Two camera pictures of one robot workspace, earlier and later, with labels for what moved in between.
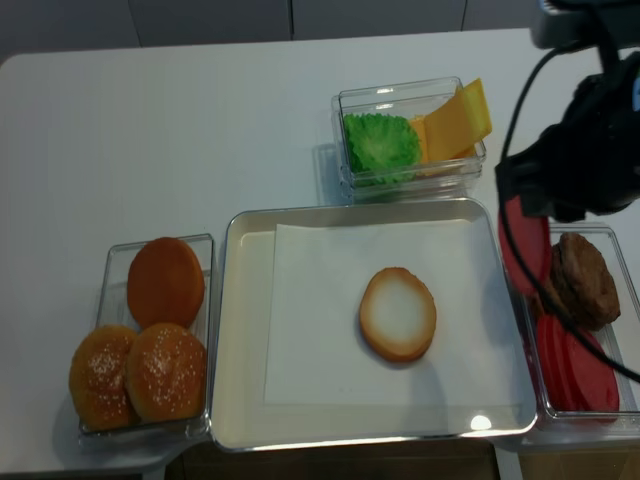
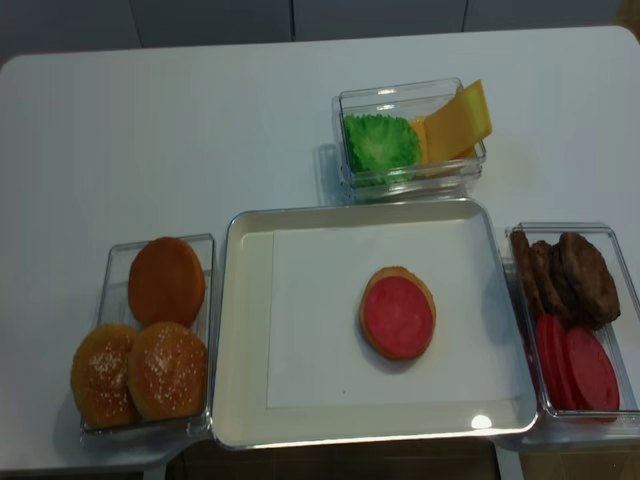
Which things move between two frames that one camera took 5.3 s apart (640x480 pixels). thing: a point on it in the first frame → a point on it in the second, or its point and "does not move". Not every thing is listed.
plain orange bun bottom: (165, 283) does not move
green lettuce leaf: (382, 147) does not move
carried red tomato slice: (533, 237) → (399, 316)
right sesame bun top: (166, 374) does not move
